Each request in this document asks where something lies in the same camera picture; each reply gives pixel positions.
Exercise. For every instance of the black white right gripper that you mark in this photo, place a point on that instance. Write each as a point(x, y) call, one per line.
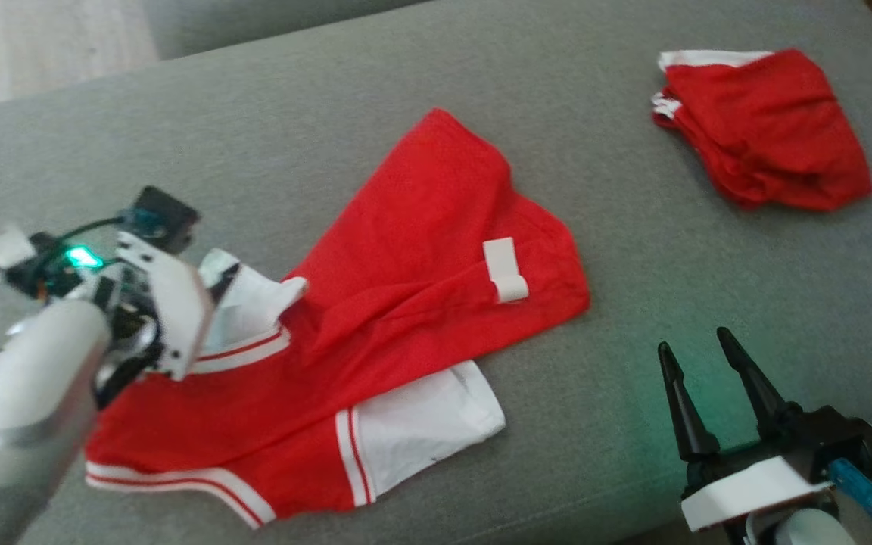
point(754, 484)

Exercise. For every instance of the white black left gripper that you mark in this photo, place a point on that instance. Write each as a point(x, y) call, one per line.
point(175, 310)

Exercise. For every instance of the red white sports jersey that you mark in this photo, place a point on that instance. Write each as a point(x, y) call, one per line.
point(406, 227)

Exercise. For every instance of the red white sports shorts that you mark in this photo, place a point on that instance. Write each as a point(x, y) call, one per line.
point(769, 129)

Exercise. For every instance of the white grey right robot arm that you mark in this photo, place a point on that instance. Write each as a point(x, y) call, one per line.
point(799, 530)

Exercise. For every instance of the large grey sofa seat cushion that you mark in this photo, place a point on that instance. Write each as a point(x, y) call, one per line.
point(633, 265)

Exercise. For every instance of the grey sofa chaise cushion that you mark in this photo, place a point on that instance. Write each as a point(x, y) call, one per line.
point(254, 23)

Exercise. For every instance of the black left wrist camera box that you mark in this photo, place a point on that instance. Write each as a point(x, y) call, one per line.
point(163, 216)

